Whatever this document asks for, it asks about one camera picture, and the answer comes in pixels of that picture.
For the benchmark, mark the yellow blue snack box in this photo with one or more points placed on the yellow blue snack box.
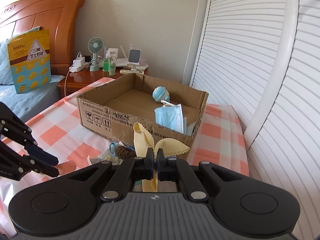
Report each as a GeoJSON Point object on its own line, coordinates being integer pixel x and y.
{"type": "Point", "coordinates": [29, 58]}

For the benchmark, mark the green cosmetic tube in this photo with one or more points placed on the green cosmetic tube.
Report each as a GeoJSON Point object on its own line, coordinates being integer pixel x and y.
{"type": "Point", "coordinates": [112, 66]}

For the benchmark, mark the white remote control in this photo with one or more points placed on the white remote control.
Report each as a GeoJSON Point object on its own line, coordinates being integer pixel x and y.
{"type": "Point", "coordinates": [126, 71]}

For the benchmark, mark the blue round plush toy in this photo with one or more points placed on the blue round plush toy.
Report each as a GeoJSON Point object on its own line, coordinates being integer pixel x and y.
{"type": "Point", "coordinates": [161, 94]}

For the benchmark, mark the blue grey bedsheet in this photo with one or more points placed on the blue grey bedsheet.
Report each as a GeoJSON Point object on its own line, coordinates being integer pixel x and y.
{"type": "Point", "coordinates": [31, 103]}

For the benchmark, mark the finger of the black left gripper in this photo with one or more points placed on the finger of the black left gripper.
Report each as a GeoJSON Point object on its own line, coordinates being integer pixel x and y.
{"type": "Point", "coordinates": [37, 167]}
{"type": "Point", "coordinates": [42, 156]}

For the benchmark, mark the green mini desk fan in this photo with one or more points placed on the green mini desk fan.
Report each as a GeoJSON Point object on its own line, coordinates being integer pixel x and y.
{"type": "Point", "coordinates": [95, 46]}

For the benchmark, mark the brown cardboard box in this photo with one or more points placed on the brown cardboard box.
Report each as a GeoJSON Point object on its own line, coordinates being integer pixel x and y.
{"type": "Point", "coordinates": [111, 110]}

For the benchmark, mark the white phone stand mirror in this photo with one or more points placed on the white phone stand mirror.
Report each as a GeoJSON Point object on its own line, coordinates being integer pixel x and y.
{"type": "Point", "coordinates": [134, 58]}

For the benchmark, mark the wooden nightstand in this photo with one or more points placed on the wooden nightstand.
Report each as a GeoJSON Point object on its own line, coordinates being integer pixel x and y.
{"type": "Point", "coordinates": [79, 80]}

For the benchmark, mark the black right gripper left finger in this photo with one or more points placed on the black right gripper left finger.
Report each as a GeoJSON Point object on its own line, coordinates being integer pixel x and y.
{"type": "Point", "coordinates": [125, 175]}

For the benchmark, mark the blue surgical face mask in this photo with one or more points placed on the blue surgical face mask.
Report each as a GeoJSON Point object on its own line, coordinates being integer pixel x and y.
{"type": "Point", "coordinates": [171, 116]}

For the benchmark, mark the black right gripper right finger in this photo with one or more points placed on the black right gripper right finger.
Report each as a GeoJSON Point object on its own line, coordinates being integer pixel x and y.
{"type": "Point", "coordinates": [180, 172]}

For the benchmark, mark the wooden bed headboard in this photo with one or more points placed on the wooden bed headboard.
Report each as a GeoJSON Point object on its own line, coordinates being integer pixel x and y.
{"type": "Point", "coordinates": [58, 16]}

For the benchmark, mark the white power strip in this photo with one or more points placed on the white power strip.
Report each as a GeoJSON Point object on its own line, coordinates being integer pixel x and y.
{"type": "Point", "coordinates": [78, 64]}

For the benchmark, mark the yellow cleaning cloth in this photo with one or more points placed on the yellow cleaning cloth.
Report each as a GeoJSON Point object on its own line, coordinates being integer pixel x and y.
{"type": "Point", "coordinates": [143, 141]}

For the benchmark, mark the white louvered closet door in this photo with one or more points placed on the white louvered closet door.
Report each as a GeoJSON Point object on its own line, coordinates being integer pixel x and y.
{"type": "Point", "coordinates": [259, 62]}

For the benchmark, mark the brown knitted scrunchie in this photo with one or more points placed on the brown knitted scrunchie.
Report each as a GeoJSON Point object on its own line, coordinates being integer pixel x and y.
{"type": "Point", "coordinates": [123, 152]}

